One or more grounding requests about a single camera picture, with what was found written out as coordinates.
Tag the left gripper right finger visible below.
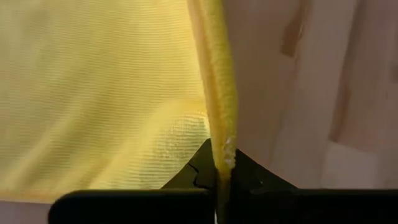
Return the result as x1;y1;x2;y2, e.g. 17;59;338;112
229;149;398;224

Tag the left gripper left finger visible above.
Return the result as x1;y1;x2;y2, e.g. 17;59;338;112
48;139;218;224

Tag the yellow microfiber towel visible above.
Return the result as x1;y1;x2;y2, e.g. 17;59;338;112
0;0;239;224

